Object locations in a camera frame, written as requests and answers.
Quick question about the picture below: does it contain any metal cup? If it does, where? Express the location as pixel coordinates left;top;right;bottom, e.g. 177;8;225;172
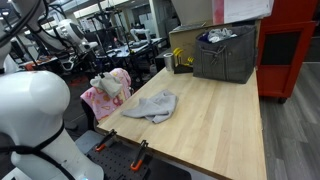
163;52;176;72

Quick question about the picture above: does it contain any grey towel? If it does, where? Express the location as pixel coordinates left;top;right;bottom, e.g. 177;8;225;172
120;89;179;125

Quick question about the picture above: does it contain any pink patterned blanket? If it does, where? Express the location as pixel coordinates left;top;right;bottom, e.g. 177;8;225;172
80;67;132;123

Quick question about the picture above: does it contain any pink plastic sheet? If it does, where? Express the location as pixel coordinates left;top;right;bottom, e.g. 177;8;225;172
211;0;228;25

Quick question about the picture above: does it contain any black orange bar clamp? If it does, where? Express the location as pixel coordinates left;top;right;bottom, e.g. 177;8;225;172
94;128;118;153
130;139;150;172

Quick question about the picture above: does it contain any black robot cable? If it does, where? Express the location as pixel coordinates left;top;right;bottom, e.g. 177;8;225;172
0;121;76;180

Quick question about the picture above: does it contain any grey fabric tote basket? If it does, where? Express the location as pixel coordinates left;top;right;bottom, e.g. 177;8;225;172
192;24;258;85

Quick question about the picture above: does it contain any red metal cabinet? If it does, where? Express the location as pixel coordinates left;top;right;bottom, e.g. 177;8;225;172
255;0;319;104

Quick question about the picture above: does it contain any black tripod stand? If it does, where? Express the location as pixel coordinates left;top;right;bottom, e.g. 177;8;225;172
87;2;116;73

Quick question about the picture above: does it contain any white paper sheet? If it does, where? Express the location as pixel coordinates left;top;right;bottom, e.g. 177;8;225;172
223;0;275;24

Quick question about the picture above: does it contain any white crumpled cloth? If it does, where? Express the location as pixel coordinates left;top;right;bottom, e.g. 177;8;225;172
207;27;235;44

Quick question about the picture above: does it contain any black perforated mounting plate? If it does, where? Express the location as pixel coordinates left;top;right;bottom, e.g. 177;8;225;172
85;141;151;180

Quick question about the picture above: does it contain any white towel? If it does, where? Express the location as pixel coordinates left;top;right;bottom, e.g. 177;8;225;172
89;72;124;99

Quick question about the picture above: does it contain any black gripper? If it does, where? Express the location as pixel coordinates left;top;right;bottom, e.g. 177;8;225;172
87;49;106;80

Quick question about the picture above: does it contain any tan box with dark panel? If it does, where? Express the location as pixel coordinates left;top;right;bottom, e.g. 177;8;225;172
168;19;261;61

